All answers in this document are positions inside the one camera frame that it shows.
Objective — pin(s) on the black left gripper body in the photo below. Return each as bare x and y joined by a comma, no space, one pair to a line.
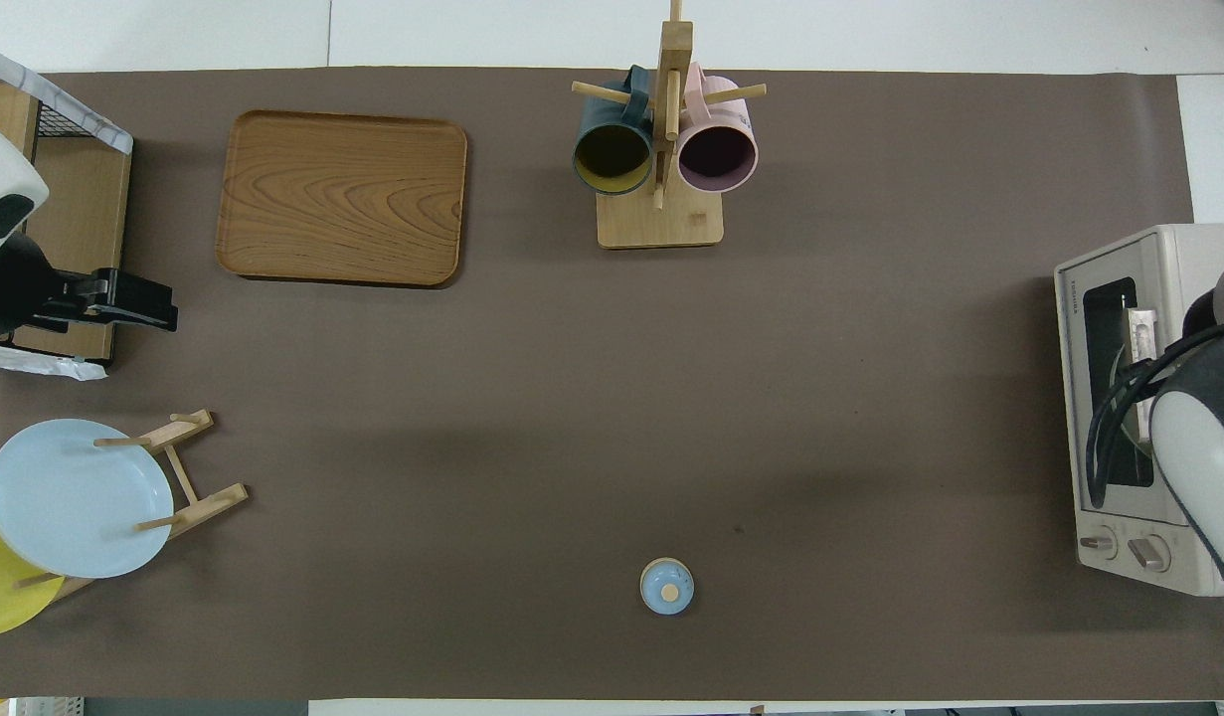
15,293

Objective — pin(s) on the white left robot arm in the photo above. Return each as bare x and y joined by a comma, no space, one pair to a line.
0,164

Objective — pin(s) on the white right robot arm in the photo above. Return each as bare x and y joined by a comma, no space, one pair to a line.
1208,467

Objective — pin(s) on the beige oven knob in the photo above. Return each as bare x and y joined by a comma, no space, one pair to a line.
1099,544
1151,553

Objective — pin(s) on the cream toaster oven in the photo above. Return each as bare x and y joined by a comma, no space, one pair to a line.
1188,259

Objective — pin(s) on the wooden stepped shelf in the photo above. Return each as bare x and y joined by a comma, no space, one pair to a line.
94,219

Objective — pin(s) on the light blue plate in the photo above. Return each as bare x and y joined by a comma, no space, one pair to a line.
75,497

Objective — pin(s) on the wooden plate rack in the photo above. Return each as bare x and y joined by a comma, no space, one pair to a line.
209,502

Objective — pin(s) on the wooden serving tray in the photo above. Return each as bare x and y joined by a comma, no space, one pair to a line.
343,199

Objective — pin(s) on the yellow plate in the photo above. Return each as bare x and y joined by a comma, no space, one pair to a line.
0,602

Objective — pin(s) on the dark blue mug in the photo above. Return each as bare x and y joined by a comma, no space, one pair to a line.
612,159

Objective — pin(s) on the wooden mug tree stand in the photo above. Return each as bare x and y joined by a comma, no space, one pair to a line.
661,224

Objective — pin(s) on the pink mug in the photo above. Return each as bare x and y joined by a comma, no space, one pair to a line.
719,159

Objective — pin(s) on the brown table mat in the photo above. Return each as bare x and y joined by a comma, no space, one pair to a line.
830,398

